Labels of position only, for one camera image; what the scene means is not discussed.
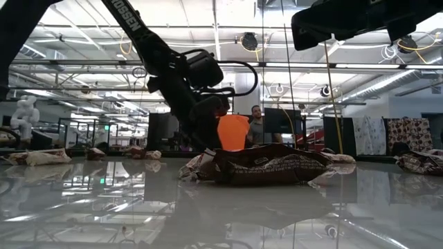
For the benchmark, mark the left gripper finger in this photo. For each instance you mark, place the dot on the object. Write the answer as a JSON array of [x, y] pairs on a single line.
[[199, 133], [214, 133]]

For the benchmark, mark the brown candy pack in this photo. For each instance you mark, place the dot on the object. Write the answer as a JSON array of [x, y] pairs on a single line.
[[15, 158], [95, 154], [133, 151], [270, 166], [418, 162]]

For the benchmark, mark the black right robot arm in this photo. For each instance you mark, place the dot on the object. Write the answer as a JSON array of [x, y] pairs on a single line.
[[373, 15]]

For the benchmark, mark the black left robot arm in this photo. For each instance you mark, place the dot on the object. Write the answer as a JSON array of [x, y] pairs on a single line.
[[129, 19]]

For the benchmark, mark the orange plastic bucket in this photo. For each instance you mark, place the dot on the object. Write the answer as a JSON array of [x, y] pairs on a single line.
[[233, 133]]

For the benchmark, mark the dark screen panel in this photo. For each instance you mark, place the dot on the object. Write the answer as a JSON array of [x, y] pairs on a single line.
[[161, 131]]

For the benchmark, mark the person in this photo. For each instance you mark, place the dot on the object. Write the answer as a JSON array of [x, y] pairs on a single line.
[[259, 131]]

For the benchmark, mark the black computer monitor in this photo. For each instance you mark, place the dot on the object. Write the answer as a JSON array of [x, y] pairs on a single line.
[[282, 121]]

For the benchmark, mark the red metal rack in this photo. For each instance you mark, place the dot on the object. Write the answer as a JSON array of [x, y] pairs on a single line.
[[313, 136]]

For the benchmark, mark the black divider panel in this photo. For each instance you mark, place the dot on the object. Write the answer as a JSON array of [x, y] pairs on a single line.
[[347, 135]]

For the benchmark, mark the white patterned cloth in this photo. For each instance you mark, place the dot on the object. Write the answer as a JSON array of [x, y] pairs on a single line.
[[369, 135]]

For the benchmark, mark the brown patterned cloth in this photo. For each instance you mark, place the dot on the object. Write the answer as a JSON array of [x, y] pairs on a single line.
[[410, 133]]

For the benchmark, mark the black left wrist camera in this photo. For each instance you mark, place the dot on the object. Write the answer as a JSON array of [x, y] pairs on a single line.
[[204, 69]]

